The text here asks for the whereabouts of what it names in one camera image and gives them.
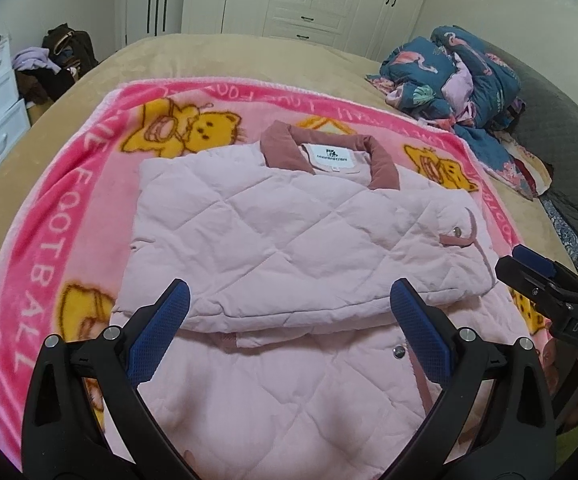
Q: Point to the white door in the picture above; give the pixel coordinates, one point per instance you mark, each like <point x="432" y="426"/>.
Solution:
<point x="136" y="10"/>

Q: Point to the pink quilted jacket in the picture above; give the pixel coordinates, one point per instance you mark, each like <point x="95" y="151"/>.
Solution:
<point x="294" y="240"/>

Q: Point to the bed with beige cover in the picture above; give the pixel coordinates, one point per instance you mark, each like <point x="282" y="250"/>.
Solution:
<point x="269" y="60"/>

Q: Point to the dark clothes pile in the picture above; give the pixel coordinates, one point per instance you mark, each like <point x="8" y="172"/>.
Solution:
<point x="44" y="85"/>

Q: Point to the blue floral quilt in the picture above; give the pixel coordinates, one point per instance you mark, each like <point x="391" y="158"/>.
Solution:
<point x="419" y="65"/>

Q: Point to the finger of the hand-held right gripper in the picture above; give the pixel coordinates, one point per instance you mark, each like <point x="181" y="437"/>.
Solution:
<point x="534" y="258"/>
<point x="524" y="280"/>

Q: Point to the purple garment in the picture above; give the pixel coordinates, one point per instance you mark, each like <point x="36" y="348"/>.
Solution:
<point x="31" y="56"/>

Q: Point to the patterned blue bed sheet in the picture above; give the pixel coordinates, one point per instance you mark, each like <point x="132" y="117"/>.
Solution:
<point x="564" y="230"/>

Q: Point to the pink printed blanket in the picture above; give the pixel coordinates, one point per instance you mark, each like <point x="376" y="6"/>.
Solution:
<point x="69" y="200"/>

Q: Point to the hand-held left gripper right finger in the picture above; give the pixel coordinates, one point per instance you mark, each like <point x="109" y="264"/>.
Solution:
<point x="419" y="340"/>

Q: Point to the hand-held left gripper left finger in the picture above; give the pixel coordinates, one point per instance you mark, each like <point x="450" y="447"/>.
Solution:
<point x="161" y="330"/>

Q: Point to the dark brown backpack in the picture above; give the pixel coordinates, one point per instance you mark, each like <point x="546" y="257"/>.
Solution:
<point x="76" y="45"/>

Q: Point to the grey padded headboard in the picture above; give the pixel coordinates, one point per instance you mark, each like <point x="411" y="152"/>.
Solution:
<point x="564" y="135"/>

